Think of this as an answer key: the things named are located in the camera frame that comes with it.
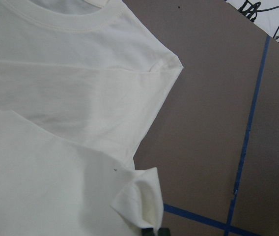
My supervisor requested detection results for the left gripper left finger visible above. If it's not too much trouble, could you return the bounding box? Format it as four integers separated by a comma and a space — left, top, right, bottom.
141, 228, 154, 236

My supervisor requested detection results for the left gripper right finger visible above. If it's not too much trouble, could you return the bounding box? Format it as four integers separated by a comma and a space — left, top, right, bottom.
158, 227, 171, 236

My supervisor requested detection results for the cream long-sleeve cat shirt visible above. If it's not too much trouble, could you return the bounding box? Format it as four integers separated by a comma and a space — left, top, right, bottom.
0, 0, 183, 236

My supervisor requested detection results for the black cable bundle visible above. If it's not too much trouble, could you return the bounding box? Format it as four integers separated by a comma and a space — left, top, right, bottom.
237, 0, 263, 21

